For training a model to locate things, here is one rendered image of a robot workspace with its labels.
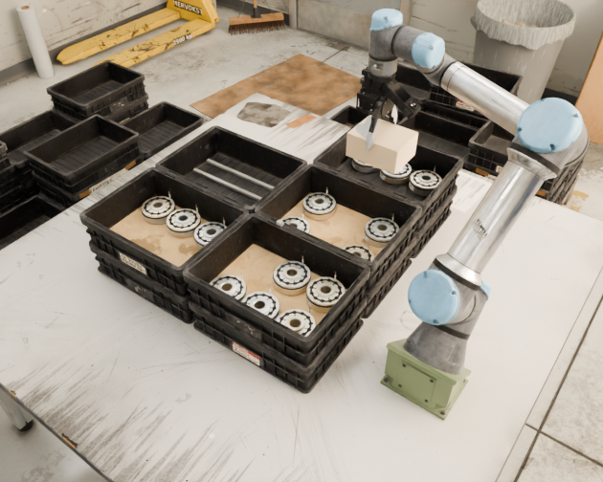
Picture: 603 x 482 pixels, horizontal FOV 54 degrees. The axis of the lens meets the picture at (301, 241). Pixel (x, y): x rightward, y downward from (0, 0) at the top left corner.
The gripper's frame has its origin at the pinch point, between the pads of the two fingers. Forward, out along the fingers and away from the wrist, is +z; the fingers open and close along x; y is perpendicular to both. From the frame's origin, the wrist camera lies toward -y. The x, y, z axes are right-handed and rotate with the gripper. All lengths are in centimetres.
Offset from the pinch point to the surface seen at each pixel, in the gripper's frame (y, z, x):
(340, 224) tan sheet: 5.7, 26.7, 11.1
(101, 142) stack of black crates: 149, 60, -6
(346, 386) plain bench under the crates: -23, 40, 51
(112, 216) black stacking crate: 61, 23, 52
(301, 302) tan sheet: -4, 27, 44
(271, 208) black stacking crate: 22.0, 19.8, 24.1
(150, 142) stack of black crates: 145, 71, -30
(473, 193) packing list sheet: -16, 40, -44
